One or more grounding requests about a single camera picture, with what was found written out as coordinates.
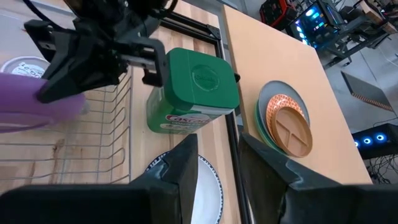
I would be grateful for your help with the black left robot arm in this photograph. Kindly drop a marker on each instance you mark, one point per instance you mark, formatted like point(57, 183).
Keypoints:
point(136, 7)

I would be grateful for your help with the grey plate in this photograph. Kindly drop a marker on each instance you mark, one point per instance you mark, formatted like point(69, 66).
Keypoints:
point(280, 88)

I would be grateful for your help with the black box with blue fans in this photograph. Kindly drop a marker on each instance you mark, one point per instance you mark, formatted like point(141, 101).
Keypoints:
point(376, 140)

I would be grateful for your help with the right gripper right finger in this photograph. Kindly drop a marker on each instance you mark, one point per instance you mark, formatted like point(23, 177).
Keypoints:
point(264, 174)

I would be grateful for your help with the tan wooden desk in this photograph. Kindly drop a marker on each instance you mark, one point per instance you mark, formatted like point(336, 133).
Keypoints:
point(280, 56)

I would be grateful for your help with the metal cup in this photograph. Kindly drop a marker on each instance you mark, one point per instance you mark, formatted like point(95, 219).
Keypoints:
point(26, 68)

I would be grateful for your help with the grey flat panel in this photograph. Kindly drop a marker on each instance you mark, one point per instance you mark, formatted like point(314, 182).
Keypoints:
point(363, 90)

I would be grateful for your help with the computer case with lights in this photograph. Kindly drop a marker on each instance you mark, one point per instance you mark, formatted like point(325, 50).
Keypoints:
point(314, 23)

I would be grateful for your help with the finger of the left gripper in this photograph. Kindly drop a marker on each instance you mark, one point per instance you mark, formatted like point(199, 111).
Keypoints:
point(81, 77)
point(160, 59)

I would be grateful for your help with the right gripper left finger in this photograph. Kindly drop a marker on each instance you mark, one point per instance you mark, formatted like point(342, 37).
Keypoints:
point(183, 174)

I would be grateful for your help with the purple plate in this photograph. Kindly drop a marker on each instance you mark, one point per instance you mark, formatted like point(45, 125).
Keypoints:
point(28, 105)

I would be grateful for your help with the blue white striped plate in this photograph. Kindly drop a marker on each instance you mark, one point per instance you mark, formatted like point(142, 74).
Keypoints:
point(155, 163)

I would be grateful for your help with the black and red crate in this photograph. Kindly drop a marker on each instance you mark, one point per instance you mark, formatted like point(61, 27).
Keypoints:
point(276, 12)

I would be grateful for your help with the dark metal workbench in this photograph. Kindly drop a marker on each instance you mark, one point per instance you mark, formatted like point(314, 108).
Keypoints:
point(360, 34)

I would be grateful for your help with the black metal frame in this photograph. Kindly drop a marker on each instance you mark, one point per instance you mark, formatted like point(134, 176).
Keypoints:
point(199, 31)

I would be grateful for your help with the green plate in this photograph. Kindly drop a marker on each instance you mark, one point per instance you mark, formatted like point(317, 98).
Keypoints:
point(260, 127)

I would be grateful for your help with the green detergent tub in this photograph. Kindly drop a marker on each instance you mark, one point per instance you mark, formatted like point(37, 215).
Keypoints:
point(199, 84)

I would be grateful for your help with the brown divided plate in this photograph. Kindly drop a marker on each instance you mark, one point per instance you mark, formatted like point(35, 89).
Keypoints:
point(292, 133)

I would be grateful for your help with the orange patterned plate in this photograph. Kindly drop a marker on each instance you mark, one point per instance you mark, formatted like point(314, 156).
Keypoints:
point(280, 102)

